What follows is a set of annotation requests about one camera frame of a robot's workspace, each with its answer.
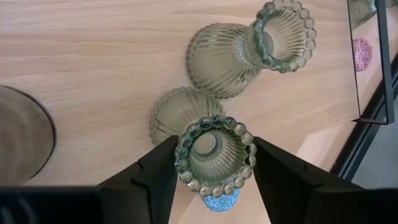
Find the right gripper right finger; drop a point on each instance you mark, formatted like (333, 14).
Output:
(289, 186)

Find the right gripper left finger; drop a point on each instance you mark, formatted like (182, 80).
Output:
(146, 189)

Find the ribbed metal candle tin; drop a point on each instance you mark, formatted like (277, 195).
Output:
(21, 137)

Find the red patterned round tin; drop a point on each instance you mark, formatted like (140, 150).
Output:
(362, 54)

